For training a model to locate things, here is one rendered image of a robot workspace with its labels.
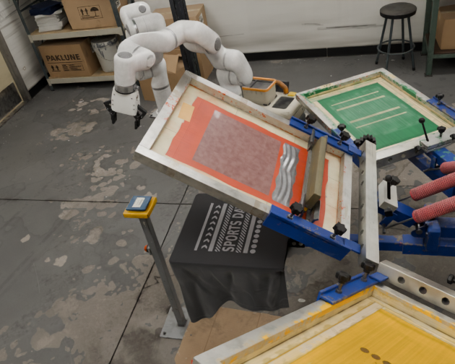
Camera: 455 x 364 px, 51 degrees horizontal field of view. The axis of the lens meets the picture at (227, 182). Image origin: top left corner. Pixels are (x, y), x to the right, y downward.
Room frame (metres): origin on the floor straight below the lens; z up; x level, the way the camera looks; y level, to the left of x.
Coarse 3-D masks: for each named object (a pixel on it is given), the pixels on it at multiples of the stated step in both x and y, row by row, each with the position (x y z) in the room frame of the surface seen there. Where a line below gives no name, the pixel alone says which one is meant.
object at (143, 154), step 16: (192, 80) 1.81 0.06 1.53; (176, 96) 1.66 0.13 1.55; (224, 96) 1.77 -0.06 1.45; (160, 112) 1.54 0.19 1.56; (256, 112) 1.73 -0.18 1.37; (272, 112) 1.74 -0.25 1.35; (160, 128) 1.45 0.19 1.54; (288, 128) 1.68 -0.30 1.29; (144, 144) 1.35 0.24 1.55; (144, 160) 1.30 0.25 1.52; (160, 160) 1.29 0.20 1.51; (176, 176) 1.27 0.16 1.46; (192, 176) 1.26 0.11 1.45; (208, 192) 1.23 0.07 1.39; (224, 192) 1.22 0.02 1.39; (240, 192) 1.24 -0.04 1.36; (240, 208) 1.20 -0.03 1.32; (256, 208) 1.18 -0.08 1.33
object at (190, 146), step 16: (192, 128) 1.55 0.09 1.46; (176, 144) 1.43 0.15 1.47; (192, 144) 1.46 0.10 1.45; (208, 144) 1.48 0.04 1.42; (224, 144) 1.50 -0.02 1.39; (192, 160) 1.37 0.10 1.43; (208, 160) 1.39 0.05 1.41; (224, 160) 1.41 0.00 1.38; (240, 160) 1.44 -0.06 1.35; (256, 160) 1.46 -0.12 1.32; (224, 176) 1.33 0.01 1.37; (240, 176) 1.35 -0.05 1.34; (256, 176) 1.37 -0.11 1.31; (272, 176) 1.40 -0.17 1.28; (256, 192) 1.30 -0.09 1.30; (272, 192) 1.31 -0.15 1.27; (288, 208) 1.25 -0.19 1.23; (320, 208) 1.29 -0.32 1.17; (320, 224) 1.21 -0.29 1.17
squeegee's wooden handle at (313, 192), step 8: (320, 144) 1.51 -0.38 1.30; (312, 152) 1.53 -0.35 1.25; (320, 152) 1.46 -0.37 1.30; (312, 160) 1.47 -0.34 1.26; (320, 160) 1.41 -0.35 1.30; (312, 168) 1.41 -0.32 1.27; (320, 168) 1.36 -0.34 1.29; (312, 176) 1.35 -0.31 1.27; (320, 176) 1.32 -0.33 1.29; (312, 184) 1.30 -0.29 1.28; (320, 184) 1.28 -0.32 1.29; (312, 192) 1.25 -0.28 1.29; (320, 192) 1.24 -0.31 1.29; (312, 200) 1.23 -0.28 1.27
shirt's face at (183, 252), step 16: (192, 208) 1.70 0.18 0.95; (208, 208) 1.68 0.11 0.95; (192, 224) 1.59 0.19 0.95; (192, 240) 1.49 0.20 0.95; (272, 240) 1.39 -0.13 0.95; (288, 240) 1.38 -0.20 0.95; (176, 256) 1.41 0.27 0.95; (192, 256) 1.40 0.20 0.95; (208, 256) 1.38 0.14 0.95; (224, 256) 1.36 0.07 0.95; (240, 256) 1.34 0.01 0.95; (256, 256) 1.32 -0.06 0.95; (272, 256) 1.31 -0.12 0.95
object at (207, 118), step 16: (208, 112) 1.67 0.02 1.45; (224, 112) 1.70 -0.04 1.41; (208, 128) 1.57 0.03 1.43; (224, 128) 1.60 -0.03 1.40; (240, 128) 1.63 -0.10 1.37; (256, 128) 1.66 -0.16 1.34; (240, 144) 1.53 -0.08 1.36; (256, 144) 1.55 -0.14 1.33; (272, 144) 1.58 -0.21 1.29; (272, 160) 1.48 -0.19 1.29; (304, 160) 1.53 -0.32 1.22
